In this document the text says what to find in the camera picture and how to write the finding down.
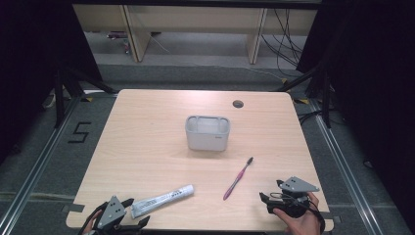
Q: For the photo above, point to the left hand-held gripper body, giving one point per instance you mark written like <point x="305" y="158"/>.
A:
<point x="111" y="213"/>

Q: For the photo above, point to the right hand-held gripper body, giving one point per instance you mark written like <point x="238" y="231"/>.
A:
<point x="295" y="186"/>

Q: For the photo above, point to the white toothpaste tube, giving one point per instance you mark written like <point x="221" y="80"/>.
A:
<point x="163" y="198"/>

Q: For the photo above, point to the purple toothbrush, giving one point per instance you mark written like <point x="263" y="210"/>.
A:
<point x="238" y="178"/>

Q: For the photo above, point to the grey plastic container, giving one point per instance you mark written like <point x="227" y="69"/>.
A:
<point x="207" y="140"/>

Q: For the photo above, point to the person's left hand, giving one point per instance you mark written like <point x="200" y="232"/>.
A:
<point x="90" y="225"/>

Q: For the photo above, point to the person's right hand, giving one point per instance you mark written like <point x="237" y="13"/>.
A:
<point x="305" y="225"/>

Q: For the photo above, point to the black metal stand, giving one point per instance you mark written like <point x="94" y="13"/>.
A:
<point x="326" y="98"/>
<point x="59" y="98"/>

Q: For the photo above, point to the black curtain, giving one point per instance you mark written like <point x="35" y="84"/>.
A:
<point x="29" y="49"/>
<point x="375" y="65"/>

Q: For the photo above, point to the small red object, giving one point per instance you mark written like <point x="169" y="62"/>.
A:
<point x="126" y="46"/>

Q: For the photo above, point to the aluminium floor rail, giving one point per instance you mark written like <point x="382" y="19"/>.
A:
<point x="36" y="166"/>
<point x="342" y="163"/>

